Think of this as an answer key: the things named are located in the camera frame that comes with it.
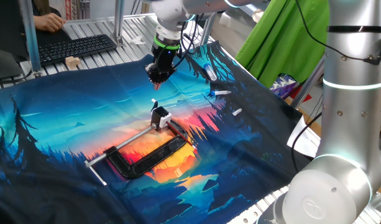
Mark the black white crank pencil sharpener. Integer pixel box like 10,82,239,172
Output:
150,98,173,132

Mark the dark laptop computer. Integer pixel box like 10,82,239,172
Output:
0,0,29,82

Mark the small wooden block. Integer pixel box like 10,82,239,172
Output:
65,55,81,70

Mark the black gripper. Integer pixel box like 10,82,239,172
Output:
145,46,178,90

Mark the bright green cloth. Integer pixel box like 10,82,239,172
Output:
235,0,330,89

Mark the black keyboard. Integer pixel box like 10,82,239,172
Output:
37,34,118,67

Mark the sunset forest printed cloth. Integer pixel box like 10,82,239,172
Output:
0,40,321,224

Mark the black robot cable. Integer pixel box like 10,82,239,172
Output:
173,14,204,69

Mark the red pencil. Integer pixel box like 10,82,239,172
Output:
165,121,196,149

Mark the green wrist ring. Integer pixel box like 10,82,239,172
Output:
152,34,181,51

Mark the person's bare hand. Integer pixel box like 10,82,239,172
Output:
34,12,67,33

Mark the aluminium frame post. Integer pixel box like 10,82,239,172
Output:
289,55,326,108
198,12,218,46
111,0,126,46
19,0,42,78

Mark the large clear tube blue cap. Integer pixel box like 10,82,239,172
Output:
203,63,218,82

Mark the purple white patterned box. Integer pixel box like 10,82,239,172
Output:
269,73,298,99

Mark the silver robot mounting plate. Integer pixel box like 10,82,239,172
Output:
227,189,290,224

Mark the black metal C-clamp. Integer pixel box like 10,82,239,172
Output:
84,119,191,187

